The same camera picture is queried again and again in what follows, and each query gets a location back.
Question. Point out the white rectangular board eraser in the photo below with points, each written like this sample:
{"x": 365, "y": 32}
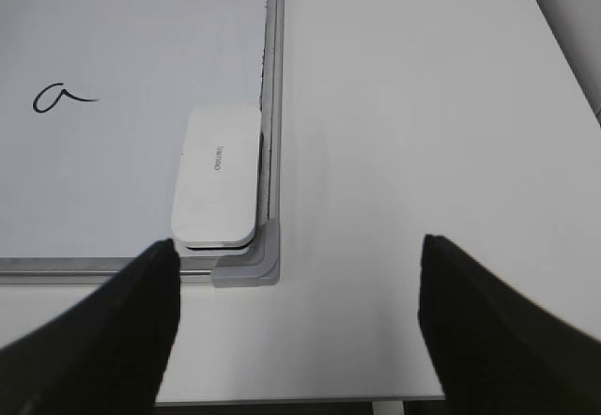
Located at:
{"x": 215, "y": 200}

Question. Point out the white board with aluminium frame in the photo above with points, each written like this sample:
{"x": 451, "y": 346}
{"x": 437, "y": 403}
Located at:
{"x": 95, "y": 101}

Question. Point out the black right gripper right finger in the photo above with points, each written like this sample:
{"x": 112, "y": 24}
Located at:
{"x": 495, "y": 351}

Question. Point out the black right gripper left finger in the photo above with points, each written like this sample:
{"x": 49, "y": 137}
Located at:
{"x": 108, "y": 353}

